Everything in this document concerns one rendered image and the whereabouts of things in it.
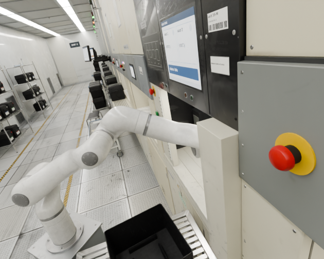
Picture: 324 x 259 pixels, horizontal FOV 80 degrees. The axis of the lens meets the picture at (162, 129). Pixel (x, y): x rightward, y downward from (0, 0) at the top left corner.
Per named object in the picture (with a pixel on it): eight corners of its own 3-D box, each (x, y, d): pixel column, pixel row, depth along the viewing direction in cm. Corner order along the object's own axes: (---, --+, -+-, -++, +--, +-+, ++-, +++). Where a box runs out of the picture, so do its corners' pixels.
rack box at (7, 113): (6, 117, 428) (0, 107, 418) (-7, 121, 423) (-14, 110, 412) (12, 114, 455) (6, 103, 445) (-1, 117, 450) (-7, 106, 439)
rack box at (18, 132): (18, 137, 450) (12, 127, 440) (4, 141, 445) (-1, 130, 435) (22, 132, 477) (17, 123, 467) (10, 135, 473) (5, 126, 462)
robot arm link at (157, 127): (151, 107, 65) (235, 133, 68) (148, 115, 80) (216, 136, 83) (143, 133, 64) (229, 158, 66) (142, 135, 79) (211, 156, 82)
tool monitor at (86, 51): (86, 67, 389) (80, 47, 374) (111, 61, 399) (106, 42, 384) (85, 68, 353) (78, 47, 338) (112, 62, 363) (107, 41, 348)
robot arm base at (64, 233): (39, 245, 102) (22, 221, 95) (69, 217, 117) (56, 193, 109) (61, 259, 93) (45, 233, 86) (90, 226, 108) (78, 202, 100)
